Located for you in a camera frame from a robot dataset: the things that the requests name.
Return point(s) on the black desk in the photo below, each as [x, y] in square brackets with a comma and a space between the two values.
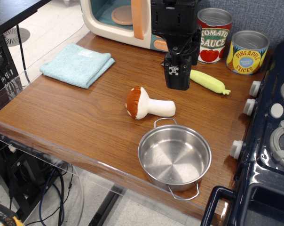
[12, 12]

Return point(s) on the spoon with green handle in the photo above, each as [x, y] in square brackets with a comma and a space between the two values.
[209, 82]

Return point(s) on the light blue folded cloth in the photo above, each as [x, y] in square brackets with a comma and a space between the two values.
[77, 66]

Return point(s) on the tomato sauce can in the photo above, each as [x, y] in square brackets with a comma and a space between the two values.
[215, 28]

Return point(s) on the pineapple slices can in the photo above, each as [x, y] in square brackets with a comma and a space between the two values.
[247, 52]

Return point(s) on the stainless steel pot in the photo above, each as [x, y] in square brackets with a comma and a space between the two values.
[175, 158]

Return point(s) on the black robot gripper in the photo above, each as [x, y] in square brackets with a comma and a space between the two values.
[175, 21]

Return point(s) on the clear acrylic guard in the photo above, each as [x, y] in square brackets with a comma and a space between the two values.
[90, 128]

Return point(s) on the toy microwave oven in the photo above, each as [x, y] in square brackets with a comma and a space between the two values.
[126, 21]

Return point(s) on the black computer tower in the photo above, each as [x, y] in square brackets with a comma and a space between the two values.
[8, 73]

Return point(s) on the dark blue toy stove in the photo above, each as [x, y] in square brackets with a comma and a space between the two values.
[258, 195]

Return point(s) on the plush mushroom toy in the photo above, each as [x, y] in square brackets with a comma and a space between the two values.
[139, 104]

